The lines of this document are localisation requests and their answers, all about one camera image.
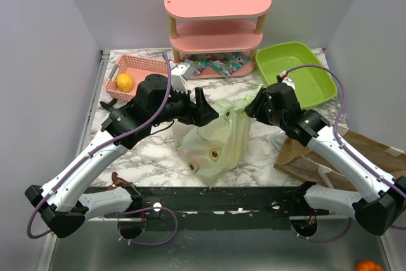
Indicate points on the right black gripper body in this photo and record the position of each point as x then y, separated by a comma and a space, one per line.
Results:
261, 110

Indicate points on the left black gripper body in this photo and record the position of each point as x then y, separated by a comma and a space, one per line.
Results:
183, 108

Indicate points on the avocado print plastic bag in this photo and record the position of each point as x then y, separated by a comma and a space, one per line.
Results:
217, 148

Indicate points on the brown paper bag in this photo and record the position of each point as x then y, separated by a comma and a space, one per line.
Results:
304, 165

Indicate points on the cherry mint candy packet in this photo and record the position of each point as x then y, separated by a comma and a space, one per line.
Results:
198, 61

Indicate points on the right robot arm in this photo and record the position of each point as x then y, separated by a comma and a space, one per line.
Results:
379, 198

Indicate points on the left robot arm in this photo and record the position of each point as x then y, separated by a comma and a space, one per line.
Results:
62, 202

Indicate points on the clear plastic container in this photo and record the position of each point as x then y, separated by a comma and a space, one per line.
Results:
278, 140

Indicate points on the pink perforated basket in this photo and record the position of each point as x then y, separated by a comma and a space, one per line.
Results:
138, 68

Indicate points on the yellow lemon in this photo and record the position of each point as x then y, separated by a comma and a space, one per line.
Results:
124, 82

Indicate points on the pink three-tier shelf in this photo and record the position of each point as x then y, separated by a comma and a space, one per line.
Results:
217, 26

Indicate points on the orange pumpkin toy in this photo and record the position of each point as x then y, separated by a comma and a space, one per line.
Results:
368, 265

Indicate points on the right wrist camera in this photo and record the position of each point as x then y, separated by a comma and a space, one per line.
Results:
284, 78

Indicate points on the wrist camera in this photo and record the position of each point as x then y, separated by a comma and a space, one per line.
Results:
284, 78
180, 74

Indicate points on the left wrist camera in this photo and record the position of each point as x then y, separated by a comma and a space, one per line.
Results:
180, 74

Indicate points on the black T-handle tool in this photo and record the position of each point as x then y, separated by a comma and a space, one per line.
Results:
109, 106

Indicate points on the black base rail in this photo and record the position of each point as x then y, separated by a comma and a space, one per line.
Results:
217, 208

